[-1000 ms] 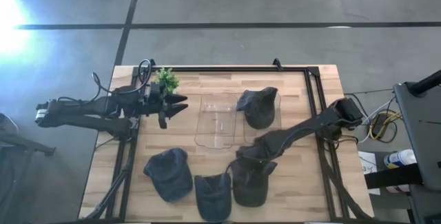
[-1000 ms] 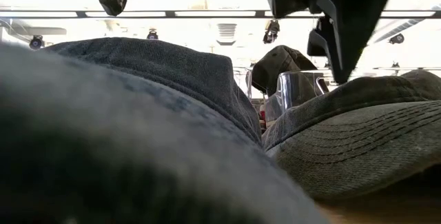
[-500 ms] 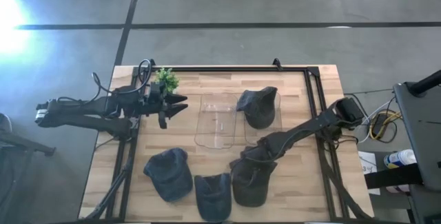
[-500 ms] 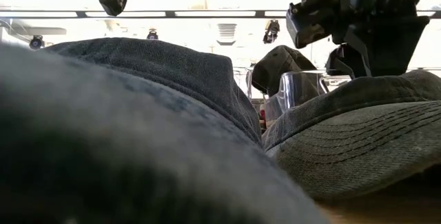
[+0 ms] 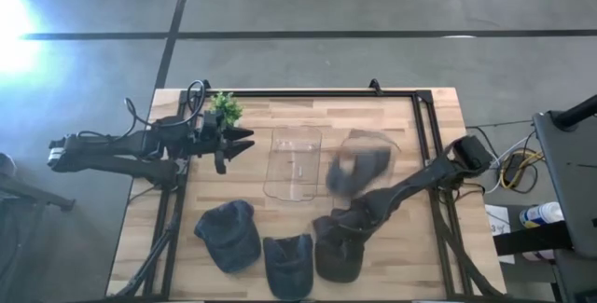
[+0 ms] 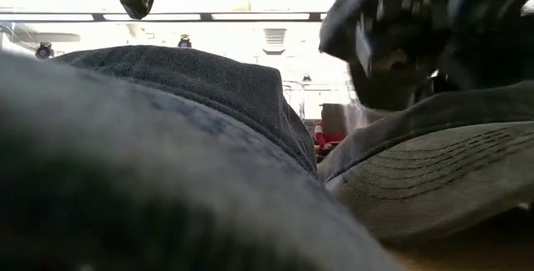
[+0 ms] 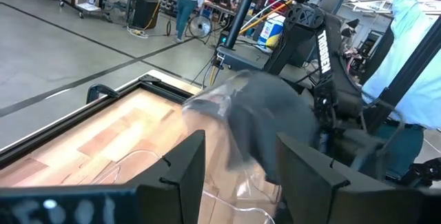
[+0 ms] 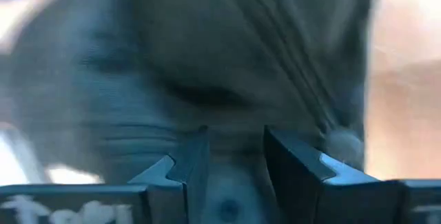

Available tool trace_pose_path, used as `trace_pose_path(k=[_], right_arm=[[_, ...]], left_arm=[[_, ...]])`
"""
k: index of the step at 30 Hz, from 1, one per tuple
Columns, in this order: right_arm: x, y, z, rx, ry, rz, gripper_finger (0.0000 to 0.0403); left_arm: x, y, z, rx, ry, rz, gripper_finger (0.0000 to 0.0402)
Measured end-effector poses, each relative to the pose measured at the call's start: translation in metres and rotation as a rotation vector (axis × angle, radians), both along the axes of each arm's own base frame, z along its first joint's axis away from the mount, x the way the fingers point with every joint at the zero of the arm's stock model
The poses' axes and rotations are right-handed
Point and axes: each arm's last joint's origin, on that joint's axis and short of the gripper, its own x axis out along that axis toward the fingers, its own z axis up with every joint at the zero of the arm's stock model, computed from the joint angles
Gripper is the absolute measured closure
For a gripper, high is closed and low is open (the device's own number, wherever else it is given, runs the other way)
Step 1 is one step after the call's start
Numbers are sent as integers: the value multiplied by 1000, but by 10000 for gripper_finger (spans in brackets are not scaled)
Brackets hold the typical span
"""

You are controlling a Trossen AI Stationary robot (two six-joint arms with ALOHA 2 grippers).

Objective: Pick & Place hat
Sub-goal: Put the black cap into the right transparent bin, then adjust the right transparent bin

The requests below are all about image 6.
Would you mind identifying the dark olive cap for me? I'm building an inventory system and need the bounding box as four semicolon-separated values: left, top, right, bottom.
319;0;426;113

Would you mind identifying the person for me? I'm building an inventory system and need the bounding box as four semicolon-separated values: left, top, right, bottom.
314;118;347;156

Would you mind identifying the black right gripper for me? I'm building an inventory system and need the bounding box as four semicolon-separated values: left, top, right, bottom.
354;0;534;93

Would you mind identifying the ceiling air vent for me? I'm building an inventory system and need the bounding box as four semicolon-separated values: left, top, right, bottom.
262;28;288;56

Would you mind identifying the blue denim cap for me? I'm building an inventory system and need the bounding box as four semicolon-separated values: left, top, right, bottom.
0;44;408;271

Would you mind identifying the black olive cap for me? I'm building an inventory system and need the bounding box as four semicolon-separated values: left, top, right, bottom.
316;79;534;247

